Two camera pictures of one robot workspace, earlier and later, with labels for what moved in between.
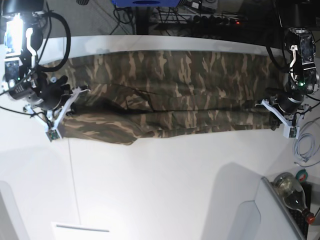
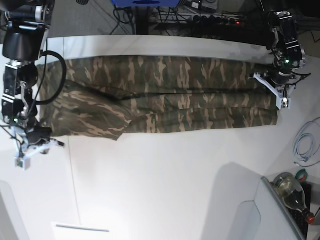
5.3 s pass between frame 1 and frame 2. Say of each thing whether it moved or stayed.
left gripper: moved
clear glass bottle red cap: stayed
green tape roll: stayed
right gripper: moved
